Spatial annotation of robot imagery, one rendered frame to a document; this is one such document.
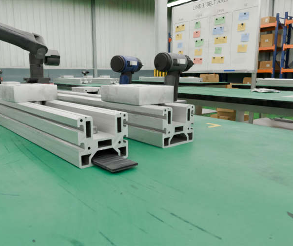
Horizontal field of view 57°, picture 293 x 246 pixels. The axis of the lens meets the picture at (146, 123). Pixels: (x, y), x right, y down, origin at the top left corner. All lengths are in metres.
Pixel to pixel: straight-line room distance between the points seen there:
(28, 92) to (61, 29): 12.33
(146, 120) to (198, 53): 3.53
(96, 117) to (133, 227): 0.29
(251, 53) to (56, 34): 10.38
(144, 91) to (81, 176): 0.26
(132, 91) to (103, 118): 0.13
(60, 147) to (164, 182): 0.22
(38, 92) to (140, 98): 0.28
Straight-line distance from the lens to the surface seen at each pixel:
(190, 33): 4.25
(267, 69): 11.02
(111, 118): 0.49
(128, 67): 0.99
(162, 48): 9.17
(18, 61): 12.43
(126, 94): 0.64
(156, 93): 0.64
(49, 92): 0.77
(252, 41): 3.58
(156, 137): 0.58
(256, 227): 0.32
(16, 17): 12.62
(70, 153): 0.49
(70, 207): 0.35
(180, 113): 0.62
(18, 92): 0.74
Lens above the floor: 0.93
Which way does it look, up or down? 10 degrees down
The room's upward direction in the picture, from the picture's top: straight up
